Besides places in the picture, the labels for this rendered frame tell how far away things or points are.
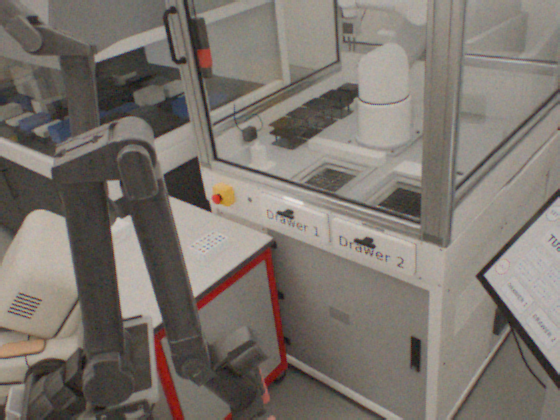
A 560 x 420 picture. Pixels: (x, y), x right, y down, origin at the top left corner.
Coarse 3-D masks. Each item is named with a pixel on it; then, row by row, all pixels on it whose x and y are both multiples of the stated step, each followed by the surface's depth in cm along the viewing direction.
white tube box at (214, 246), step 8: (200, 240) 197; (208, 240) 197; (216, 240) 196; (224, 240) 195; (192, 248) 193; (200, 248) 193; (208, 248) 193; (216, 248) 193; (224, 248) 196; (192, 256) 195; (200, 256) 191; (208, 256) 192
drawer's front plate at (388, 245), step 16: (336, 224) 175; (352, 224) 172; (336, 240) 179; (352, 240) 174; (384, 240) 164; (400, 240) 162; (368, 256) 172; (384, 256) 168; (400, 256) 163; (400, 272) 166
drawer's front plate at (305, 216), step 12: (264, 204) 195; (276, 204) 190; (288, 204) 186; (264, 216) 198; (300, 216) 185; (312, 216) 181; (324, 216) 177; (288, 228) 192; (300, 228) 188; (312, 228) 184; (324, 228) 180; (324, 240) 183
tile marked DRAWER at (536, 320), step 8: (536, 312) 120; (544, 312) 119; (528, 320) 121; (536, 320) 119; (544, 320) 118; (552, 320) 116; (536, 328) 119; (544, 328) 117; (552, 328) 115; (536, 336) 118; (544, 336) 116; (552, 336) 115; (544, 344) 115; (552, 344) 114
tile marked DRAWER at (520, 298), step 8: (512, 280) 129; (504, 288) 130; (512, 288) 128; (520, 288) 126; (512, 296) 127; (520, 296) 126; (528, 296) 124; (512, 304) 126; (520, 304) 125; (528, 304) 123; (520, 312) 124
